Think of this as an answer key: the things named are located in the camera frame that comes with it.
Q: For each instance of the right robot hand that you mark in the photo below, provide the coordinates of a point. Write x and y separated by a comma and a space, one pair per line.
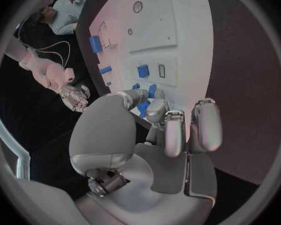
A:
76, 97

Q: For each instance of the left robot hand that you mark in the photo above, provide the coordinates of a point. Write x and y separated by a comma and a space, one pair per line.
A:
131, 172

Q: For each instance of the small blue peg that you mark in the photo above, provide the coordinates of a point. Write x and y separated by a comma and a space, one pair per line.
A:
108, 83
152, 91

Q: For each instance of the large blue peg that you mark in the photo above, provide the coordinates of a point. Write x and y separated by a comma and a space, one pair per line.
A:
105, 70

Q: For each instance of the long blue cylinder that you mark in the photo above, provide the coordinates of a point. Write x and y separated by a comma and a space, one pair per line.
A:
95, 44

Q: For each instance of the blue block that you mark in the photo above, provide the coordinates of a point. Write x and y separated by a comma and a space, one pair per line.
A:
143, 71
135, 86

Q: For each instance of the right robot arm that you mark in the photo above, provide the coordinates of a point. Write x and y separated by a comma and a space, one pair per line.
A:
42, 71

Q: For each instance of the white task board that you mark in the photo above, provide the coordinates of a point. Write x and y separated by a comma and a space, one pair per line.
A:
192, 41

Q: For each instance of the blue gear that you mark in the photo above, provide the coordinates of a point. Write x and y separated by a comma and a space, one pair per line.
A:
144, 108

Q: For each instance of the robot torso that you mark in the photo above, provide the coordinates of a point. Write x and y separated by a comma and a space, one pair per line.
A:
37, 35

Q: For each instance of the person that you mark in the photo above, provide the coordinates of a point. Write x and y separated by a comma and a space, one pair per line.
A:
63, 16

